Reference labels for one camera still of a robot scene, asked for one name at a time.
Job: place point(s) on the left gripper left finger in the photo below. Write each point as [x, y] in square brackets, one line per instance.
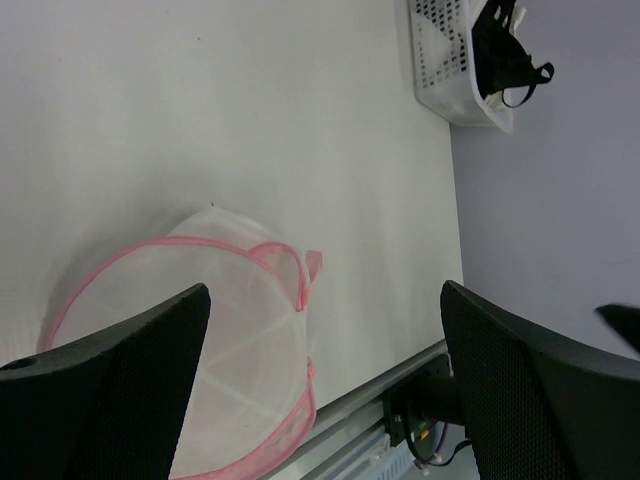
[110, 405]

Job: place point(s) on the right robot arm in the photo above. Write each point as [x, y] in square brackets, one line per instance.
[624, 320]

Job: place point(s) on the white slotted cable duct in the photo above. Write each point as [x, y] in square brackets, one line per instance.
[381, 461]

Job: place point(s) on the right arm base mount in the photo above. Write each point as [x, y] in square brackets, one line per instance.
[424, 398]

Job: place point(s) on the white plastic basket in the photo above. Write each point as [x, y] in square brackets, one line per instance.
[443, 65]

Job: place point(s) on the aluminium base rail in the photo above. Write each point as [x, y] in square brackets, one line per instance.
[346, 427]

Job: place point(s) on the pink trimmed mesh laundry bag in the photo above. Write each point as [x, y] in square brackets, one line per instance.
[252, 401]

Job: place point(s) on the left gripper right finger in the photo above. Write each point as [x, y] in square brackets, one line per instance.
[538, 404]

